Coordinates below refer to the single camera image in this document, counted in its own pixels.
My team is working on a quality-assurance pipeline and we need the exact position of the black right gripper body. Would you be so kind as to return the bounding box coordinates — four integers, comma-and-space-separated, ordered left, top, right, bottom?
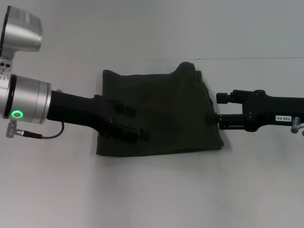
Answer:
241, 89, 304, 133

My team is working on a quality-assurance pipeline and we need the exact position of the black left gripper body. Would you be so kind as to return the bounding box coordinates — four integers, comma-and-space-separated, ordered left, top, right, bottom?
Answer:
46, 89, 113, 137

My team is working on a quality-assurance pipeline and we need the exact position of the dark green FREE print T-shirt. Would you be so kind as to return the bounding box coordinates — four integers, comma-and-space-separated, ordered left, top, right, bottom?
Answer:
95, 61, 225, 158

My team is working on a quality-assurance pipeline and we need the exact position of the silver metal plug connector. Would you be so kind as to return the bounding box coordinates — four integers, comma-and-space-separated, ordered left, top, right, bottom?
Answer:
290, 116, 304, 137
6, 119, 25, 139

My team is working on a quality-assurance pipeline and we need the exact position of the silver camera mount bracket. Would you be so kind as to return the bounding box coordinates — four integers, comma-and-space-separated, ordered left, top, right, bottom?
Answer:
0, 57, 14, 77

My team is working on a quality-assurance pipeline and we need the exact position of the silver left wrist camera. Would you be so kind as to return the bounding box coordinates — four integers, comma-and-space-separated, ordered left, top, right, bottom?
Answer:
0, 5, 44, 59

